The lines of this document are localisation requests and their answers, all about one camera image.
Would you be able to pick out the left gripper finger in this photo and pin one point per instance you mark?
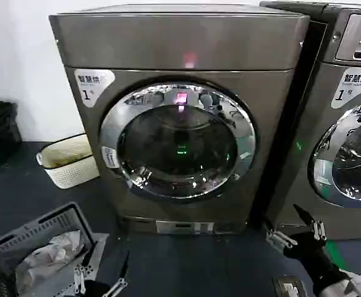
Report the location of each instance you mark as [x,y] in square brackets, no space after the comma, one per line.
[81,278]
[123,272]

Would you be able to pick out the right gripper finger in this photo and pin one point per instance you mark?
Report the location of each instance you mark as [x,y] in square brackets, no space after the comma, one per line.
[305,216]
[279,239]

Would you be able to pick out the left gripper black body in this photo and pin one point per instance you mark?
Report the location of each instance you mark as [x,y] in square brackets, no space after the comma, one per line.
[95,290]

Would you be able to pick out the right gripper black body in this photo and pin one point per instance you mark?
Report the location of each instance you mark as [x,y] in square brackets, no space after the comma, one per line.
[313,256]

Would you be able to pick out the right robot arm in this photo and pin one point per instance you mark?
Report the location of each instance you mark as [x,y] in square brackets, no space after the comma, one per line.
[358,286]

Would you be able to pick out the pale grey crumpled garment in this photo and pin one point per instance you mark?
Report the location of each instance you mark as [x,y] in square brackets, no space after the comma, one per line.
[49,256]

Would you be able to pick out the small dark metal box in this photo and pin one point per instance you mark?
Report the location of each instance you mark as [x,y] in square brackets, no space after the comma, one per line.
[288,287]

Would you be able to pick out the round glass washer door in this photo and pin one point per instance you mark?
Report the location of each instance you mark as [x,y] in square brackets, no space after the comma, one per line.
[350,157]

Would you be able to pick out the dark grey slotted laundry basket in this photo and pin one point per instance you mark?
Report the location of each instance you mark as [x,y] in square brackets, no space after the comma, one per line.
[10,238]

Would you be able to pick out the grey front-load washing machine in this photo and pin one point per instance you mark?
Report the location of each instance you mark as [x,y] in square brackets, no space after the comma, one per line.
[329,130]

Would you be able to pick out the cream perforated laundry basket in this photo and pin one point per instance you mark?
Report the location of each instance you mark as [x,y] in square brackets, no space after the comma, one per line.
[72,167]

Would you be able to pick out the small blue white sticker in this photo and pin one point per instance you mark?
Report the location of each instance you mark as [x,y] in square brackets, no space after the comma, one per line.
[110,157]

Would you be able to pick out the white washer label sticker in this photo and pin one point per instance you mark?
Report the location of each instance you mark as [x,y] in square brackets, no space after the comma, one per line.
[352,88]

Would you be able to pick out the round glass dryer door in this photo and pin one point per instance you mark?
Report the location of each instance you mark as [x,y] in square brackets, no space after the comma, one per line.
[180,145]

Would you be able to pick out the silver detergent drawer panel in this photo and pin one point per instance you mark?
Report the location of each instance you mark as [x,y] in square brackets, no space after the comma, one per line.
[359,37]

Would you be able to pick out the white number label sticker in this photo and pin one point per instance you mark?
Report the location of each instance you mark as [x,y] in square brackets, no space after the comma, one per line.
[91,85]

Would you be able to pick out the grey front-load dryer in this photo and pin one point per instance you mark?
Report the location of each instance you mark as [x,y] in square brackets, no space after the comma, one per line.
[174,43]

